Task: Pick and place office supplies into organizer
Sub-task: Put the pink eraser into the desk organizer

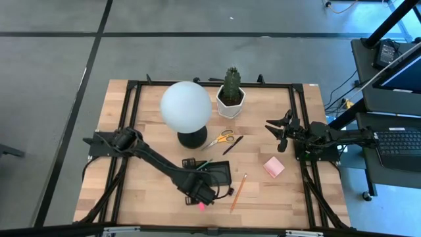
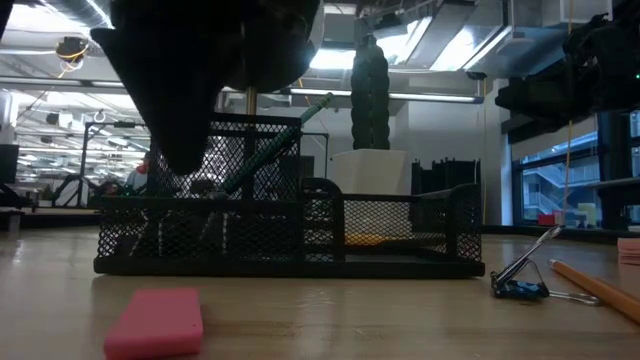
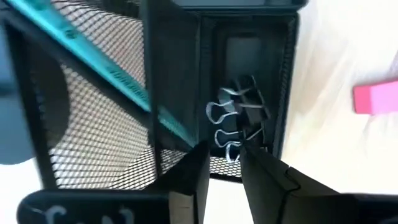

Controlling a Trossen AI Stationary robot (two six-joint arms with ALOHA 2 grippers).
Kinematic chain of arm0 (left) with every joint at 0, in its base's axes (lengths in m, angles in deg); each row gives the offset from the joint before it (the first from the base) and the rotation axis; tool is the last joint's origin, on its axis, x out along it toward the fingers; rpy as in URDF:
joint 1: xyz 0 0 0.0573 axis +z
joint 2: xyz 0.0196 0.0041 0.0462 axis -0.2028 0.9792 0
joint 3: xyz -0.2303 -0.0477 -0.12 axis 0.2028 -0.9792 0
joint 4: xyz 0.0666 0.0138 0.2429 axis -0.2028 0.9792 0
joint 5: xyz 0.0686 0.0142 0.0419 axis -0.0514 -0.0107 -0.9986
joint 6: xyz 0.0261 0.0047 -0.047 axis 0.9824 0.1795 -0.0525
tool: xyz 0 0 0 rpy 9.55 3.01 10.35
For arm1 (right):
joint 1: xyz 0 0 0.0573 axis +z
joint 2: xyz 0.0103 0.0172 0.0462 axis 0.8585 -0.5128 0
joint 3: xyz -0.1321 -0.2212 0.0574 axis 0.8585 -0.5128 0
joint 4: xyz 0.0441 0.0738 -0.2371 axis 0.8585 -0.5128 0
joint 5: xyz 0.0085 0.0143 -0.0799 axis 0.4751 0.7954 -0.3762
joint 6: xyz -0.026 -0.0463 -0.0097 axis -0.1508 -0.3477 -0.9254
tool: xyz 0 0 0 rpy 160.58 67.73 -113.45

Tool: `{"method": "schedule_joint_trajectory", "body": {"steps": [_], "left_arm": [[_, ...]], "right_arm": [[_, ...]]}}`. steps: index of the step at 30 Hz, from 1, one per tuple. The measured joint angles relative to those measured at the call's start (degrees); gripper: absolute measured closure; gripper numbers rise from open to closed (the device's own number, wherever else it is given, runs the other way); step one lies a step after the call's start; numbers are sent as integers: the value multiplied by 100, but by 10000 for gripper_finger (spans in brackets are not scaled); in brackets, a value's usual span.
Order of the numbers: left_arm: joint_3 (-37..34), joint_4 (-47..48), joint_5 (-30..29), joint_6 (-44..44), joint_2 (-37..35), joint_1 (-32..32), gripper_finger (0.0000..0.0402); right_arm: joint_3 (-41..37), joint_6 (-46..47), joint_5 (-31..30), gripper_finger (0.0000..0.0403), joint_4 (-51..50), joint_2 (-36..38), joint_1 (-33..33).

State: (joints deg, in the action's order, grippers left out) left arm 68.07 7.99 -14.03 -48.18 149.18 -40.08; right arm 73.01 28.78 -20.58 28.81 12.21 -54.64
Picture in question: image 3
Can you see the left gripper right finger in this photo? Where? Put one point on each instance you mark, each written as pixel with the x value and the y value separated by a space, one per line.
pixel 280 199

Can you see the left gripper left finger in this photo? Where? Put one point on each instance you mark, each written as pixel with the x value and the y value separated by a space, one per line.
pixel 124 208

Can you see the black binder clip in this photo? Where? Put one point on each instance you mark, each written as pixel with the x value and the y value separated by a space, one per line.
pixel 252 102
pixel 222 138

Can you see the teal pen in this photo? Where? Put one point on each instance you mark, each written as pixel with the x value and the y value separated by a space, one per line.
pixel 124 77

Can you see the pink eraser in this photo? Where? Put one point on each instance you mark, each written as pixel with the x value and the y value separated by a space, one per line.
pixel 376 98

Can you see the black mesh desk organizer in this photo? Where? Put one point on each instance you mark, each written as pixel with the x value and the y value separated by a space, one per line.
pixel 177 62

